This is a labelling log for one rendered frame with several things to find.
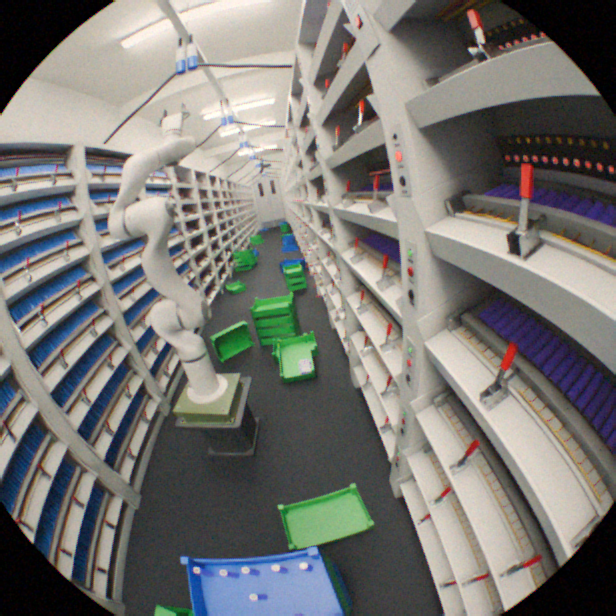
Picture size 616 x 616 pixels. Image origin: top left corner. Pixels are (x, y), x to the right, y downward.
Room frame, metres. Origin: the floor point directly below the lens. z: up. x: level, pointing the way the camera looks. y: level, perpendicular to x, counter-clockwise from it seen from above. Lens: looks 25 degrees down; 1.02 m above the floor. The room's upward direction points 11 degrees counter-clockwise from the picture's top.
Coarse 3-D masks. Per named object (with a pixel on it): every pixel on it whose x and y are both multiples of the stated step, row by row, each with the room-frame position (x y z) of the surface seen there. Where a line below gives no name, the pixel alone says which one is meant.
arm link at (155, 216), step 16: (128, 208) 0.68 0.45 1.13; (144, 208) 0.66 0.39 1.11; (160, 208) 0.67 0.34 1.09; (128, 224) 0.66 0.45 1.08; (144, 224) 0.66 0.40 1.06; (160, 224) 0.67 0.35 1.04; (160, 240) 0.69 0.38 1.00; (144, 256) 0.70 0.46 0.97; (160, 256) 0.71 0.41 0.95; (160, 272) 0.72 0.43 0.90; (176, 272) 0.79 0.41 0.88; (160, 288) 0.73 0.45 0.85; (176, 288) 0.76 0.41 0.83; (192, 304) 0.78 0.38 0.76; (192, 320) 0.77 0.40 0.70
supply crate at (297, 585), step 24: (312, 552) 0.10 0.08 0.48; (192, 576) 0.01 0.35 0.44; (216, 576) 0.03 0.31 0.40; (240, 576) 0.04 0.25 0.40; (264, 576) 0.04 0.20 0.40; (288, 576) 0.05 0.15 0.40; (312, 576) 0.04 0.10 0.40; (192, 600) -0.06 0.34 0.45; (216, 600) -0.04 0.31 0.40; (240, 600) -0.03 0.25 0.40; (264, 600) -0.03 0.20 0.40; (288, 600) -0.02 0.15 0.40; (312, 600) -0.03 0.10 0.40; (336, 600) -0.03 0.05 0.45
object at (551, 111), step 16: (496, 0) 0.21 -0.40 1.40; (480, 16) 0.27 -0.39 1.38; (496, 16) 0.23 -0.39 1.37; (512, 16) 0.20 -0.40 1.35; (464, 32) 0.34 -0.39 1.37; (560, 96) 0.18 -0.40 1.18; (576, 96) 0.15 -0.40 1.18; (496, 112) 0.34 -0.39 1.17; (512, 112) 0.30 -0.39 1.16; (528, 112) 0.26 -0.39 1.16; (544, 112) 0.22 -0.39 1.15; (560, 112) 0.19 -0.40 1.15; (576, 112) 0.16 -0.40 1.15; (592, 112) 0.12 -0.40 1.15; (608, 112) 0.09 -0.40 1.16; (496, 128) 0.35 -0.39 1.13; (512, 128) 0.31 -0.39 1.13; (528, 128) 0.27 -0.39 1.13; (544, 128) 0.23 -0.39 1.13; (560, 128) 0.20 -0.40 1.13; (576, 128) 0.17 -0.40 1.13; (592, 128) 0.13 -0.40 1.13; (608, 128) 0.10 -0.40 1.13; (384, 144) 0.90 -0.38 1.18
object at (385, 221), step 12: (360, 180) 1.05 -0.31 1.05; (372, 180) 1.01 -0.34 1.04; (336, 192) 1.05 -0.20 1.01; (348, 192) 1.03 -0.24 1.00; (336, 204) 1.05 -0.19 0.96; (360, 204) 0.80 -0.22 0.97; (348, 216) 0.84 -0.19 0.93; (360, 216) 0.69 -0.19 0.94; (372, 216) 0.58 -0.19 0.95; (384, 216) 0.52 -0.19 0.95; (396, 216) 0.44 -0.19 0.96; (372, 228) 0.63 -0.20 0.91; (384, 228) 0.54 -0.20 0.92; (396, 228) 0.46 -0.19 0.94
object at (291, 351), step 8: (304, 336) 1.46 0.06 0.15; (280, 344) 1.47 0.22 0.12; (288, 344) 1.50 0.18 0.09; (296, 344) 1.49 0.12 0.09; (304, 344) 1.47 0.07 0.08; (280, 352) 1.44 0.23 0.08; (288, 352) 1.43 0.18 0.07; (296, 352) 1.42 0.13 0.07; (304, 352) 1.41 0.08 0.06; (280, 360) 1.34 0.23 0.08; (288, 360) 1.37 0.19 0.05; (296, 360) 1.36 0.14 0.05; (280, 368) 1.27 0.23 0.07; (288, 368) 1.31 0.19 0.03; (296, 368) 1.30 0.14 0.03; (312, 368) 1.21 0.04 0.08; (288, 376) 1.25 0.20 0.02; (296, 376) 1.20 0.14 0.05; (304, 376) 1.21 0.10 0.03; (312, 376) 1.21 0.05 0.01
